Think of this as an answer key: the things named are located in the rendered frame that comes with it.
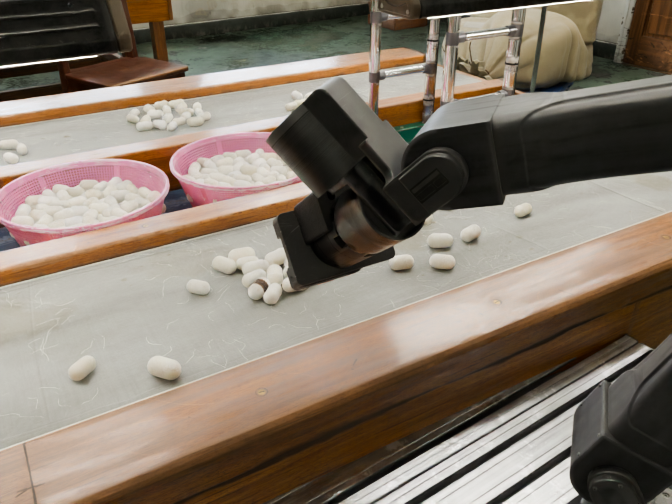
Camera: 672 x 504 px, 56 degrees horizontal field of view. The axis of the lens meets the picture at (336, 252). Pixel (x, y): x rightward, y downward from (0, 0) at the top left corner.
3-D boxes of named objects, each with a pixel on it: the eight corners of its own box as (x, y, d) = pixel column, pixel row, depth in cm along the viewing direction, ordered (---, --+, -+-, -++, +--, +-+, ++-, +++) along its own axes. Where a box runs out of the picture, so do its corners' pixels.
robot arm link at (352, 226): (304, 208, 50) (339, 181, 44) (348, 166, 53) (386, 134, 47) (362, 271, 51) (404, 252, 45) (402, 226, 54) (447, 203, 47)
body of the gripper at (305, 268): (268, 220, 56) (297, 195, 49) (365, 196, 60) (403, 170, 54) (291, 290, 55) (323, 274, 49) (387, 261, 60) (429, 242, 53)
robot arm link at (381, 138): (242, 159, 45) (352, 43, 38) (291, 123, 52) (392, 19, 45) (351, 276, 47) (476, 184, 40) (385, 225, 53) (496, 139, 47)
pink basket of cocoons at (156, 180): (209, 235, 107) (203, 184, 102) (65, 306, 89) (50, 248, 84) (115, 194, 121) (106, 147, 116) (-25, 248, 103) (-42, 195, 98)
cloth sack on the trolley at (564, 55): (593, 82, 361) (608, 13, 342) (506, 105, 324) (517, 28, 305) (517, 63, 401) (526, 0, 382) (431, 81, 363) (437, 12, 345)
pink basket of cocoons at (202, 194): (347, 216, 113) (348, 167, 108) (206, 254, 101) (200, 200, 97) (282, 167, 133) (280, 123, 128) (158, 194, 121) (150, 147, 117)
